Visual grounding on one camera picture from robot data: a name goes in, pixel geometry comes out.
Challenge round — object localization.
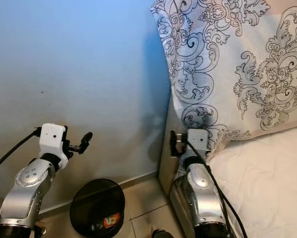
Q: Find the white quilted mattress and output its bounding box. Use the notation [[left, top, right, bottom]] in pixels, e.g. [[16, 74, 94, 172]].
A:
[[173, 124, 297, 238]]

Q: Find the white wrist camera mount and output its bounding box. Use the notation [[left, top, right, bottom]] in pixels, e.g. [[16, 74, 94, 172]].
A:
[[187, 129, 210, 158], [40, 123, 68, 160]]

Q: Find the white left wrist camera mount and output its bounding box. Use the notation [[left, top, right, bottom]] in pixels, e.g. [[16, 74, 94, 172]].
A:
[[40, 123, 68, 160]]

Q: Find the black right robot foot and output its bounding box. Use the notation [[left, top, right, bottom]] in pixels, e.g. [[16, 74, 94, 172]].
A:
[[152, 229, 174, 238]]

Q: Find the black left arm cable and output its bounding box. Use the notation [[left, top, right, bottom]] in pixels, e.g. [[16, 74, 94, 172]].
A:
[[0, 127, 43, 175]]

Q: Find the orange packet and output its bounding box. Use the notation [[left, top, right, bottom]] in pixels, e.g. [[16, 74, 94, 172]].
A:
[[103, 212, 122, 229]]

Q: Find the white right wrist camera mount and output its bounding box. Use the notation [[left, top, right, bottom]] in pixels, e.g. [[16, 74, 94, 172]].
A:
[[187, 129, 210, 158]]

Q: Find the beige bed frame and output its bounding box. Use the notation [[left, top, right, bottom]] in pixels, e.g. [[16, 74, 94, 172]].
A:
[[158, 99, 198, 238]]

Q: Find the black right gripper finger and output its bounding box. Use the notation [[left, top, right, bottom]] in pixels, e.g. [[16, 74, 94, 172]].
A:
[[169, 130, 180, 158]]

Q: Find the white ornament print pillow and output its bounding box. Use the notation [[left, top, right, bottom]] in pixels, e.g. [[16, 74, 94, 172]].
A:
[[151, 0, 297, 145]]

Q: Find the black round waste bin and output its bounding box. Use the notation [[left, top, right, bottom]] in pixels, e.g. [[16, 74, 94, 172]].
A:
[[70, 178, 125, 238]]

